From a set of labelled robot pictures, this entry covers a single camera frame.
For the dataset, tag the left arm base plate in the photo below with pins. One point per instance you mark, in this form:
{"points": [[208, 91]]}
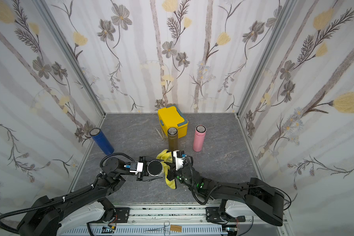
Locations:
{"points": [[121, 215]]}

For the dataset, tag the white slotted cable duct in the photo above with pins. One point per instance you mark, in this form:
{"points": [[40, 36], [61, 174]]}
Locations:
{"points": [[189, 230]]}

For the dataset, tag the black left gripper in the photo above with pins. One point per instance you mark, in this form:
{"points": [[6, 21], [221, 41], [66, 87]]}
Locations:
{"points": [[140, 175]]}

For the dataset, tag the pink thermos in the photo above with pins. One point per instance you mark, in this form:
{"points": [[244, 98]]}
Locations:
{"points": [[200, 133]]}

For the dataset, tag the yellow grey cleaning cloth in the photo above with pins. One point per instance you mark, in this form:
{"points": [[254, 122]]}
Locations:
{"points": [[166, 158]]}

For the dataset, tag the metal scissors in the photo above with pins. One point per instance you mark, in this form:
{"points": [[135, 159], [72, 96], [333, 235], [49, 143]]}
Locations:
{"points": [[165, 229]]}

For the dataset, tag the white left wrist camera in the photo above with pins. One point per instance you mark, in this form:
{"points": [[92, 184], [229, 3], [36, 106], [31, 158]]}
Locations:
{"points": [[134, 167]]}

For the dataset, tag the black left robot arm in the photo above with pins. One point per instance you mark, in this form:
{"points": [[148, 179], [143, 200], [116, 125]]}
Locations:
{"points": [[45, 216]]}

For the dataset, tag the yellow storage box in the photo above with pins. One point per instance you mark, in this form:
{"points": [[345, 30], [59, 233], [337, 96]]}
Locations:
{"points": [[172, 117]]}

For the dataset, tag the brown cardboard tag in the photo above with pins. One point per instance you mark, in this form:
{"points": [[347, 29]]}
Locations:
{"points": [[176, 228]]}

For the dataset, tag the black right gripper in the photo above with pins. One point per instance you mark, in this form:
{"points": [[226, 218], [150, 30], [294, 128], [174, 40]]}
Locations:
{"points": [[174, 158]]}

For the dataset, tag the gold thermos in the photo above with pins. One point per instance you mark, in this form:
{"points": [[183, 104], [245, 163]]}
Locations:
{"points": [[172, 134]]}

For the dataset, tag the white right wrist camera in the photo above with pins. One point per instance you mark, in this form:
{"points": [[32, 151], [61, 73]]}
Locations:
{"points": [[178, 158]]}

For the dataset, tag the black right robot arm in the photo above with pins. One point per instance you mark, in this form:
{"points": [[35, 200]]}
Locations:
{"points": [[265, 201]]}

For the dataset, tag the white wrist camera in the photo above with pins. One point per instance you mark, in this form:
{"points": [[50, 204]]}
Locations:
{"points": [[178, 158], [134, 167]]}

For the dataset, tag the blue thermos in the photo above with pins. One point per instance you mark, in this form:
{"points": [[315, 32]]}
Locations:
{"points": [[101, 140]]}

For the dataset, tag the white thermos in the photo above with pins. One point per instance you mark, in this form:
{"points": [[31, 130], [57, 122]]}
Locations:
{"points": [[155, 168]]}

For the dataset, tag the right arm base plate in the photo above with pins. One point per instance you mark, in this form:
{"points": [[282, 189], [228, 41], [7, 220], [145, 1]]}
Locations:
{"points": [[217, 215]]}

